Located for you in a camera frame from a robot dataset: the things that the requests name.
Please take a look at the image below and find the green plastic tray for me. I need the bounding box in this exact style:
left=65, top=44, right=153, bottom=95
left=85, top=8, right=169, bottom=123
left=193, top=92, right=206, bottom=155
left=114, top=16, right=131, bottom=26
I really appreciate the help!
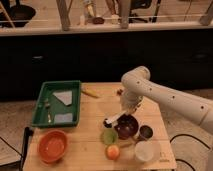
left=32, top=80, right=81, bottom=128

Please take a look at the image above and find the green cup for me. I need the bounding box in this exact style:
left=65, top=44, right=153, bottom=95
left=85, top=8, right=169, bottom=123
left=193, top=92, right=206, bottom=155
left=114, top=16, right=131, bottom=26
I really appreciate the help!
left=101, top=129, right=118, bottom=145

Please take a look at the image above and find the dark maroon bowl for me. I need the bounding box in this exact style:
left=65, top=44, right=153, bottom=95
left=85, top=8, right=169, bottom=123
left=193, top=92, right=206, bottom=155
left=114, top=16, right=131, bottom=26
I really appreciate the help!
left=114, top=114, right=139, bottom=140

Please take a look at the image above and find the small dark metal cup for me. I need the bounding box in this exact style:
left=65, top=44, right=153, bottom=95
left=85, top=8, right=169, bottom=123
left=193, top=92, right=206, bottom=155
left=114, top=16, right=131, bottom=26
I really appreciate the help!
left=138, top=125, right=153, bottom=140

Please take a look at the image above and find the grey cloth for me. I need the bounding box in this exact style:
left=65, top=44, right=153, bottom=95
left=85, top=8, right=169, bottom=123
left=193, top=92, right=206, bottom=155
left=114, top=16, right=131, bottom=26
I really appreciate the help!
left=54, top=113, right=73, bottom=123
left=53, top=90, right=72, bottom=106

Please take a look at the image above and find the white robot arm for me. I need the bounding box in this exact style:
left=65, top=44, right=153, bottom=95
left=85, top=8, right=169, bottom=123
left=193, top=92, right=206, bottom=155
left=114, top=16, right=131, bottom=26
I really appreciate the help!
left=120, top=66, right=213, bottom=135

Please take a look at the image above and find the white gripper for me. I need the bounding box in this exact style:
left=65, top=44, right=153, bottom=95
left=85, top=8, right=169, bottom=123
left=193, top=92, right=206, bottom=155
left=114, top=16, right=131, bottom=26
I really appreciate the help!
left=121, top=89, right=142, bottom=114

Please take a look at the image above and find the small brown object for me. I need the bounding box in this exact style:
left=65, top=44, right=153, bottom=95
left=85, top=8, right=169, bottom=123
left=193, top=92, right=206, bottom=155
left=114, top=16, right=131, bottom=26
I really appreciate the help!
left=116, top=89, right=124, bottom=96

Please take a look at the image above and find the black clamp post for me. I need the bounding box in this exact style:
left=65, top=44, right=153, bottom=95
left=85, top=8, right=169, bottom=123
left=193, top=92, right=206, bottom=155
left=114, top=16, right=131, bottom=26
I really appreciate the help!
left=19, top=127, right=34, bottom=171

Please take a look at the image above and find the white dish brush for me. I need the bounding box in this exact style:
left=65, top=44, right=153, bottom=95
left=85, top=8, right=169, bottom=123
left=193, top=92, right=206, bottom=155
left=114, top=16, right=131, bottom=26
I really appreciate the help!
left=103, top=111, right=125, bottom=128

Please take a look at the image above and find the white cup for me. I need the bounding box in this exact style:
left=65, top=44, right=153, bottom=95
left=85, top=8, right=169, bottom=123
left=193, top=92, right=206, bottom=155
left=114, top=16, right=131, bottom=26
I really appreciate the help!
left=134, top=141, right=161, bottom=163

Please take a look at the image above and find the red orange bowl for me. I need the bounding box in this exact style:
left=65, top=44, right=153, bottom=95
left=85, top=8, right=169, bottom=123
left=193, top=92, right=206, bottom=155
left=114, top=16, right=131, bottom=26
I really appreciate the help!
left=37, top=130, right=68, bottom=164

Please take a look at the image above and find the metal utensil in tray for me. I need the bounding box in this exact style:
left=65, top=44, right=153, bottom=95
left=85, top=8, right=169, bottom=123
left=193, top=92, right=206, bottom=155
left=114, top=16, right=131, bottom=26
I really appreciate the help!
left=40, top=99, right=52, bottom=123

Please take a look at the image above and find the grey cloth upper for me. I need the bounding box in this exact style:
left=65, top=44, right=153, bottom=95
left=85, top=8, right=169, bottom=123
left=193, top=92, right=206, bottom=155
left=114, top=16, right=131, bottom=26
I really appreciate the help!
left=53, top=90, right=72, bottom=106

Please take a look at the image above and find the orange fruit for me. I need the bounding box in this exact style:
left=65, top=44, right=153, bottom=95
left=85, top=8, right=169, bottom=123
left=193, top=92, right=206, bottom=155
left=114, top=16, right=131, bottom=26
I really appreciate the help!
left=106, top=145, right=120, bottom=160

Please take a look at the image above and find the black floor cable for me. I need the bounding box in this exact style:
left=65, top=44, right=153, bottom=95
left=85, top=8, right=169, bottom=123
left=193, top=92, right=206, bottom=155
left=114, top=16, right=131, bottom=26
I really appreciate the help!
left=169, top=133, right=212, bottom=171

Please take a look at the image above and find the grey cloth lower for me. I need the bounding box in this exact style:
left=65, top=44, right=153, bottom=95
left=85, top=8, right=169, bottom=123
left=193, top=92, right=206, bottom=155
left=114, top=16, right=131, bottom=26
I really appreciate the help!
left=54, top=113, right=73, bottom=123

